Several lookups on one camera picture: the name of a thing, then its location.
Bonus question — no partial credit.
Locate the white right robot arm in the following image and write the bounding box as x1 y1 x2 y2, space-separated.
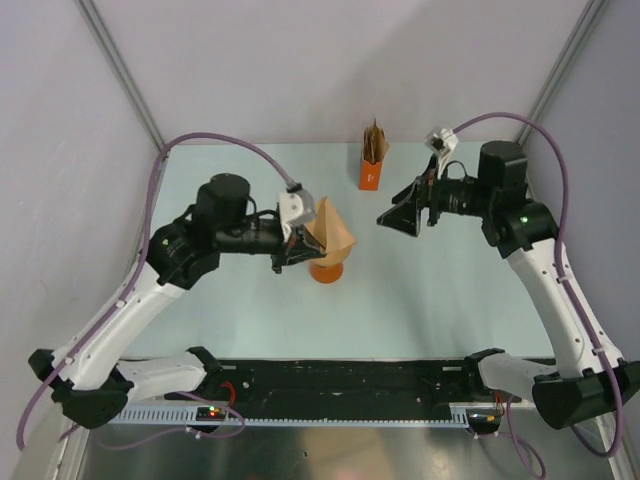
376 140 639 429

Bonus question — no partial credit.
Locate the orange glass carafe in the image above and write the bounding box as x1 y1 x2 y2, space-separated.
310 263 344 284

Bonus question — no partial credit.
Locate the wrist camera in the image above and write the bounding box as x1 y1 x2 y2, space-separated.
425 127 459 179
277 184 316 240

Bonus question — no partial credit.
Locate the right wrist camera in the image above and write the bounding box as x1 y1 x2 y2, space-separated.
425 127 459 179

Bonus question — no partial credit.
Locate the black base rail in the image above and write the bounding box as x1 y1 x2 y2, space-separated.
192 359 510 420

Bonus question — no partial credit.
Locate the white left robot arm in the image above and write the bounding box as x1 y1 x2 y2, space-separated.
28 173 324 429

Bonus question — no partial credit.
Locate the orange coffee filter box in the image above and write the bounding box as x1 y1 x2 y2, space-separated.
359 160 383 191

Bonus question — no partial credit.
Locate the white cable duct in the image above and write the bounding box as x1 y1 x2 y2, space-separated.
109 404 469 429

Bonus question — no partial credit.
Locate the brown paper coffee filter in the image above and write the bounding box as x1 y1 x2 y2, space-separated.
307 197 356 254

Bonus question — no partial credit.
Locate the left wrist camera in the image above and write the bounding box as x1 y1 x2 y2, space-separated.
277 184 316 240

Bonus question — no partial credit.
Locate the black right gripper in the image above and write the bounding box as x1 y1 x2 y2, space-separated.
377 153 496 237

